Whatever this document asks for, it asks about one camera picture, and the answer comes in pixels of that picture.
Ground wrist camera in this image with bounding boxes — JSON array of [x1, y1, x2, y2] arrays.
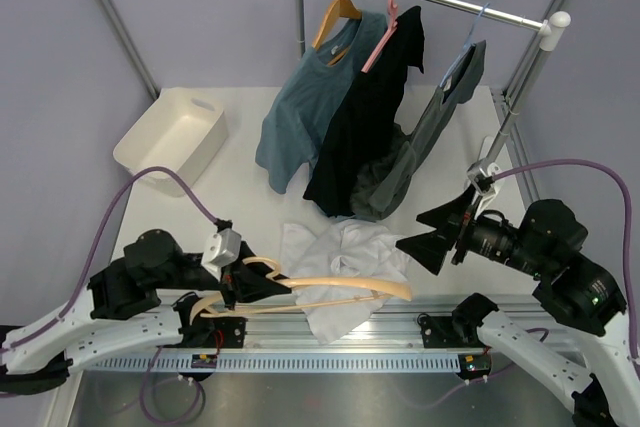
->
[[467, 160, 504, 216], [201, 221, 242, 281]]

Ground white plastic bin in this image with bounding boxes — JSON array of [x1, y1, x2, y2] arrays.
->
[[113, 87, 228, 187]]

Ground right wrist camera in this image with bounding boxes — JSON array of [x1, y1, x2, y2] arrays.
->
[[467, 160, 504, 216]]

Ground metal clothes rack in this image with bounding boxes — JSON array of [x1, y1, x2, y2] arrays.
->
[[295, 0, 571, 163]]

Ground purple cable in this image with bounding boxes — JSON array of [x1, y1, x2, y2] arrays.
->
[[399, 159, 640, 408], [0, 165, 224, 423]]

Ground white t shirt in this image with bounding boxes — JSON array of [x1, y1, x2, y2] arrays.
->
[[278, 219, 412, 347]]

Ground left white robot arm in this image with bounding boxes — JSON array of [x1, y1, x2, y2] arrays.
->
[[1, 228, 291, 396]]

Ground beige plastic hanger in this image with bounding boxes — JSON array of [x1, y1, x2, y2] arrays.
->
[[189, 257, 413, 324]]

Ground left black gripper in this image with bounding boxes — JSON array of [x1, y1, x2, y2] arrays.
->
[[154, 241, 294, 310]]

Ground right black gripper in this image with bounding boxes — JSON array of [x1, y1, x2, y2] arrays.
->
[[395, 180, 549, 276]]

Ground slotted cable duct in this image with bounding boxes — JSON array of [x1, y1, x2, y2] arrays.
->
[[89, 350, 461, 373]]

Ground blue plastic hanger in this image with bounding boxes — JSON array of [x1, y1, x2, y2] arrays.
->
[[438, 2, 491, 89]]

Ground teal t shirt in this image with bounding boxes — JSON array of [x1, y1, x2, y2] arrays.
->
[[255, 11, 387, 194]]

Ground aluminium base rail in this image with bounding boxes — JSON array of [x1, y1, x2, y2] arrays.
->
[[207, 296, 481, 348]]

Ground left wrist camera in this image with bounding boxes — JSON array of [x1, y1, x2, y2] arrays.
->
[[201, 221, 242, 281]]

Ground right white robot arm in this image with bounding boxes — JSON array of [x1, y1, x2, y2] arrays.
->
[[396, 188, 639, 426]]

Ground pink plastic hanger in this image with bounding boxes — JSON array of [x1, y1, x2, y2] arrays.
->
[[360, 0, 410, 73]]

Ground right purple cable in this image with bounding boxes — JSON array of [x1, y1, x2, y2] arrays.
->
[[399, 159, 640, 408]]

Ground wooden hanger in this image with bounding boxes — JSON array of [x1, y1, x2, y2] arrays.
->
[[311, 0, 362, 51]]

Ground dark grey t shirt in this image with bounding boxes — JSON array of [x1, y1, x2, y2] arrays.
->
[[349, 41, 486, 221]]

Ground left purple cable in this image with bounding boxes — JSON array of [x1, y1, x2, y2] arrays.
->
[[0, 165, 224, 423]]

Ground black t shirt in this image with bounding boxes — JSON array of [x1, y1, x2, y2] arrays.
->
[[303, 6, 425, 217]]

